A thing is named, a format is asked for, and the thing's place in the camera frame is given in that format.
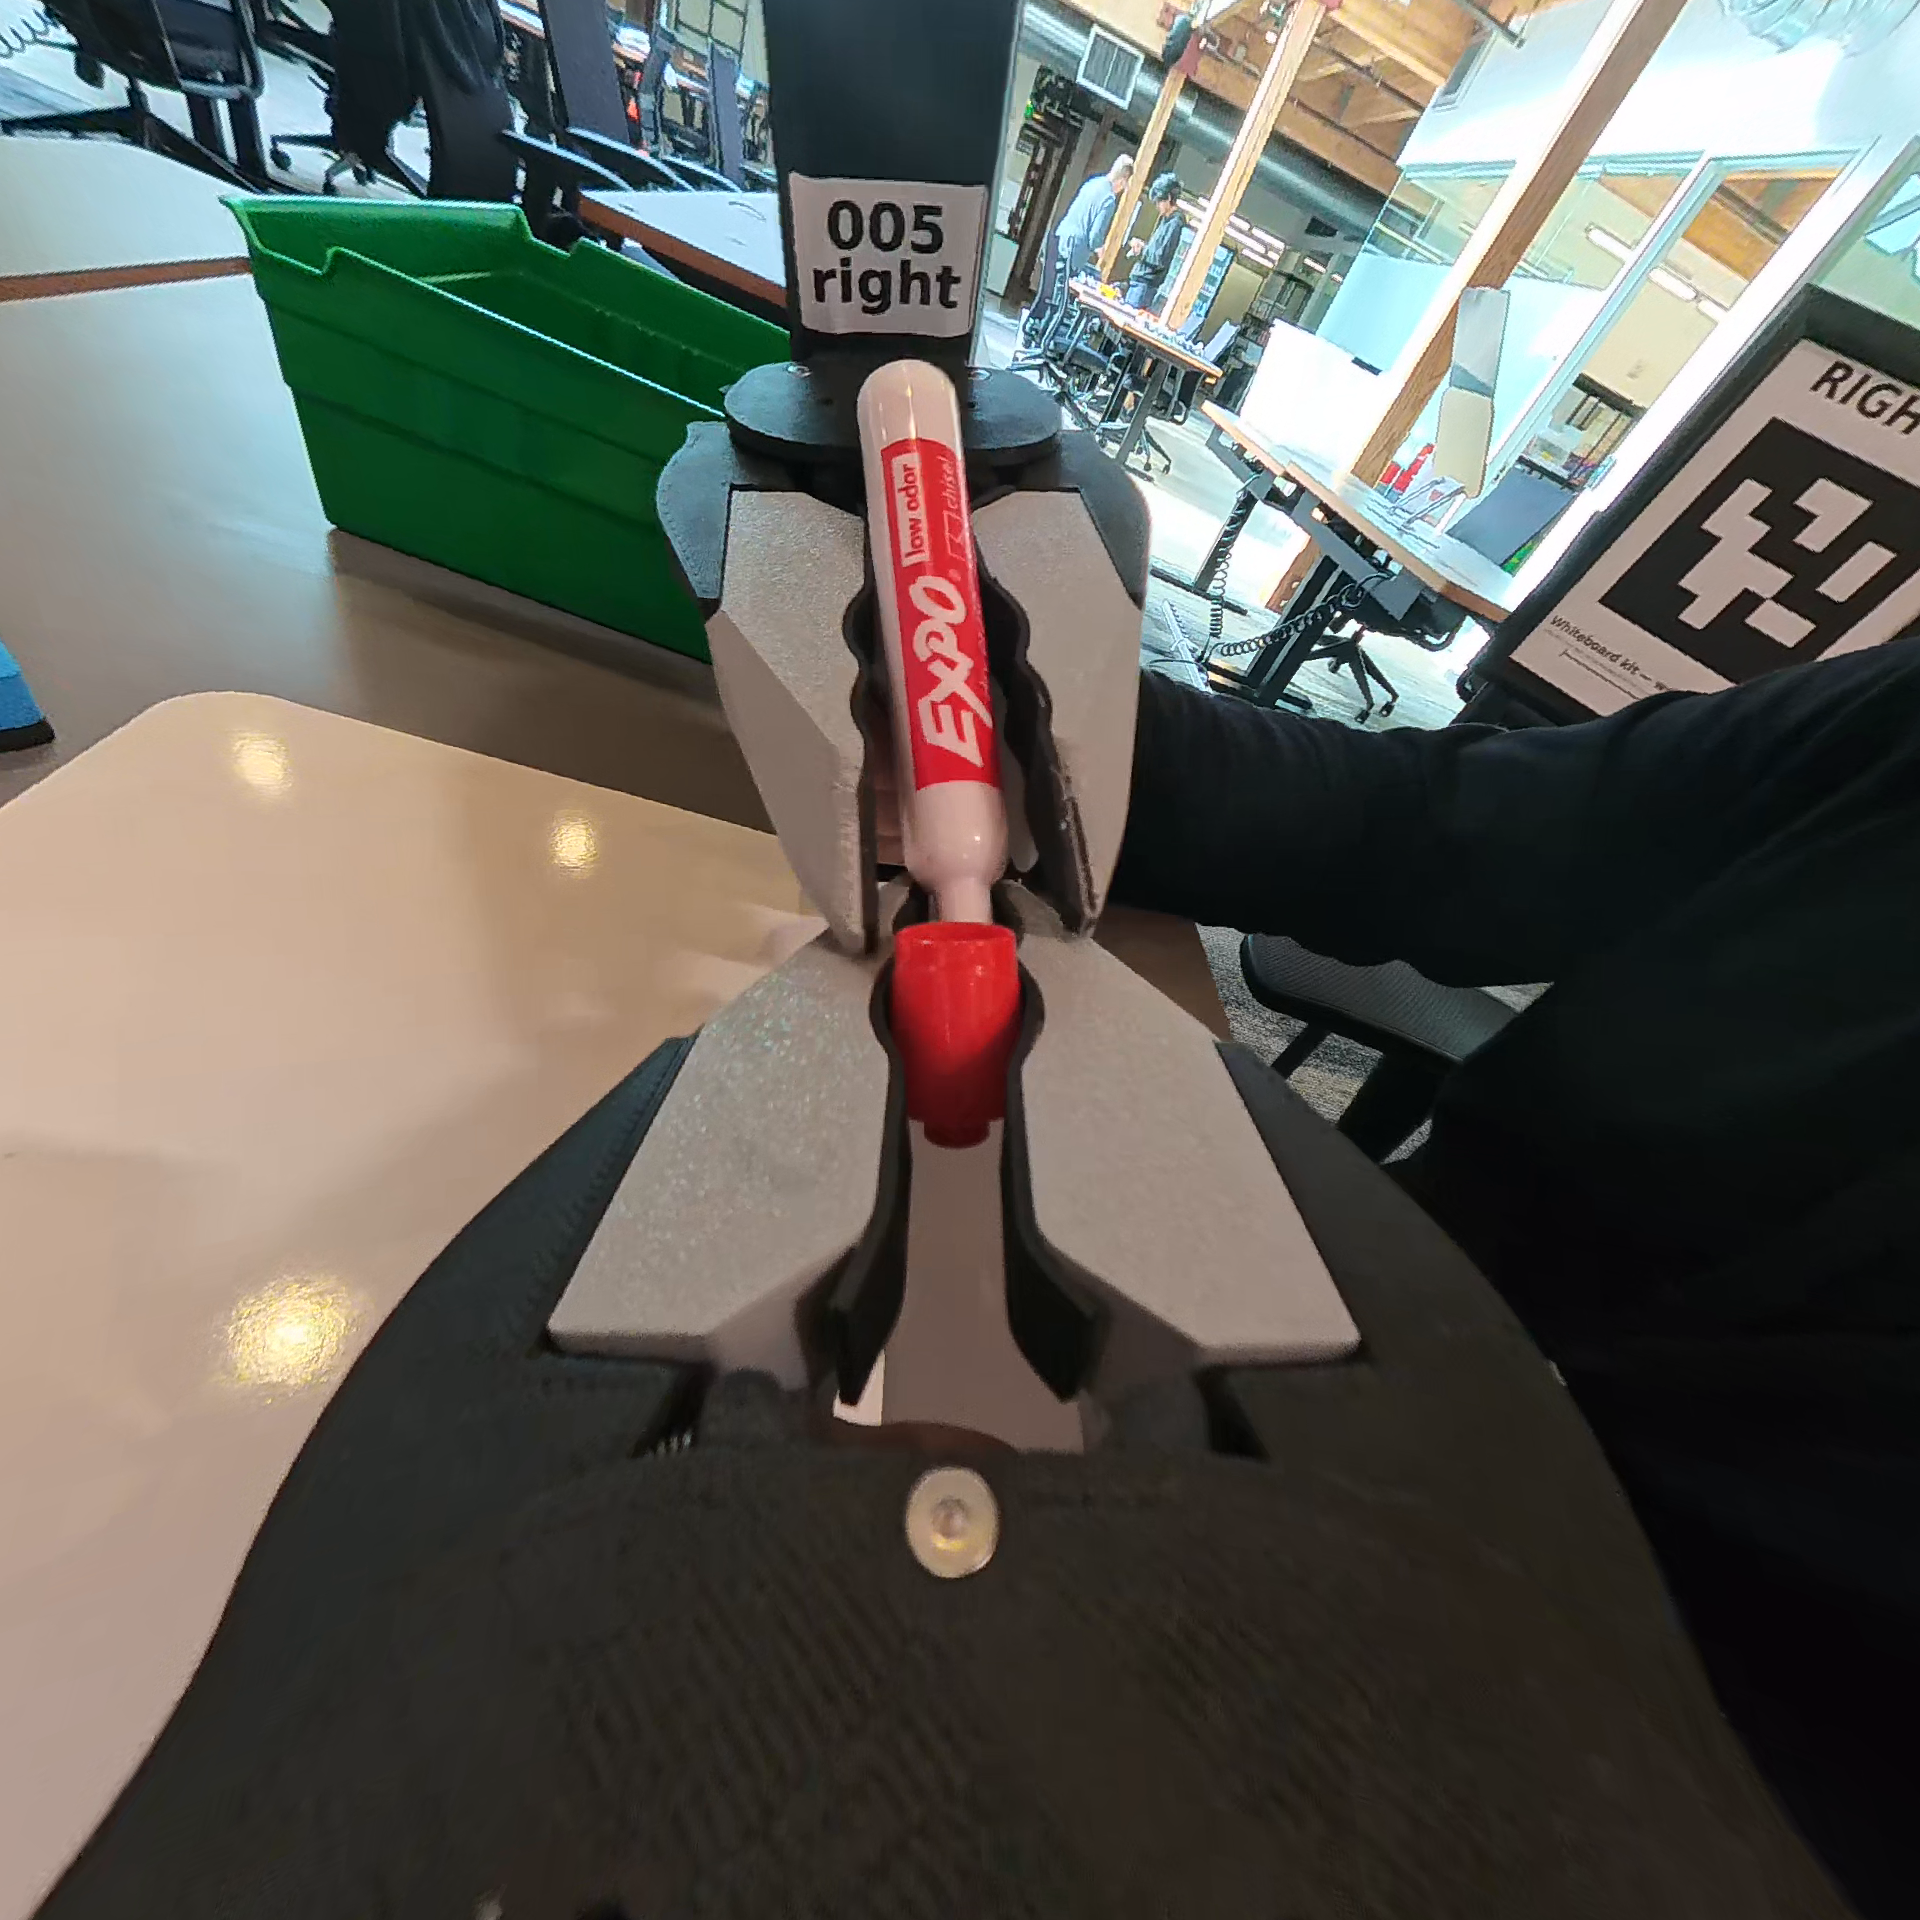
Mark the person's right forearm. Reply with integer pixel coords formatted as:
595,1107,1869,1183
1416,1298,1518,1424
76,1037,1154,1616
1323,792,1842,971
1110,638,1920,994

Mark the black mesh office chair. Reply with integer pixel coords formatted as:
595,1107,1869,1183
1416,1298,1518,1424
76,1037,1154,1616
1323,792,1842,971
1237,933,1550,1166

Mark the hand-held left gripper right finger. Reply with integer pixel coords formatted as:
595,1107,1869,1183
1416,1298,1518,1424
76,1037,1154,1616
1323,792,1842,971
992,885,1368,1400

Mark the red marker cap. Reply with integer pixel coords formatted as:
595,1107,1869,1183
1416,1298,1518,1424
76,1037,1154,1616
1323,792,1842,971
885,921,1026,1149

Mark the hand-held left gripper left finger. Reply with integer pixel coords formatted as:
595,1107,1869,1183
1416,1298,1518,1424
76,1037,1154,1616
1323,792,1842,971
545,891,916,1411

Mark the person's dark clothing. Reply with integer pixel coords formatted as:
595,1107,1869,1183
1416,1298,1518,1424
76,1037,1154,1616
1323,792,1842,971
1411,959,1920,1920

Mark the white whiteboard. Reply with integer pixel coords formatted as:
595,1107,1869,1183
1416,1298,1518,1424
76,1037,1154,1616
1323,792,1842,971
0,690,906,1912

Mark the wooden post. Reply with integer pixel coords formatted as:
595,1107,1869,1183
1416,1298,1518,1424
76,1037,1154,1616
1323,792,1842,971
1162,0,1333,326
1352,0,1692,483

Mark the green plastic bin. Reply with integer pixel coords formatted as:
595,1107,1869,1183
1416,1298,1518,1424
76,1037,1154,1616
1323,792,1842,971
221,194,800,665

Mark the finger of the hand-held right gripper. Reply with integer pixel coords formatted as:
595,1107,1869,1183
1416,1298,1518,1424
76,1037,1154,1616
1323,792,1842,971
968,483,1149,939
701,491,888,958

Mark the black and white tag sign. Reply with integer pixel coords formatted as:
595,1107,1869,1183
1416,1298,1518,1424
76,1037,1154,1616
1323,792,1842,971
1462,285,1920,723

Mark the red whiteboard marker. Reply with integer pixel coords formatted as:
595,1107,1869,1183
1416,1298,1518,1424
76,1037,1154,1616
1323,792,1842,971
854,358,1011,933

